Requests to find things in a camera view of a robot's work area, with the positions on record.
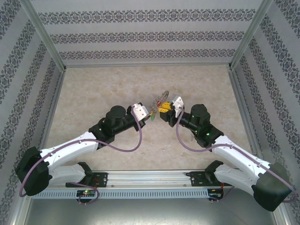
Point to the aluminium side rail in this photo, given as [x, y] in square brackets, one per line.
[55, 98]
[241, 98]

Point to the grey metal front panel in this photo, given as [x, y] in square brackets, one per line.
[150, 213]

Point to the aluminium frame post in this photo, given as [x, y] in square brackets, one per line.
[43, 35]
[249, 35]

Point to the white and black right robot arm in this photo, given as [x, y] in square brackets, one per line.
[234, 154]

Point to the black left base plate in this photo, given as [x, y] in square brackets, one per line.
[103, 179]

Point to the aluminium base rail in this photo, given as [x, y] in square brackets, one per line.
[147, 178]

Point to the aluminium frame crossbar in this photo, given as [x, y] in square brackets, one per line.
[147, 65]

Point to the small circuit board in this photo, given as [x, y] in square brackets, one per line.
[215, 195]

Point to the circuit board with green light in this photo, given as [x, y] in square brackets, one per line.
[86, 193]

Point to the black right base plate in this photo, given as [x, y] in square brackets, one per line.
[198, 179]

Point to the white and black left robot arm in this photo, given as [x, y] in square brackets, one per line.
[70, 150]

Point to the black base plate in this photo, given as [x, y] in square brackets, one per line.
[103, 179]
[198, 179]

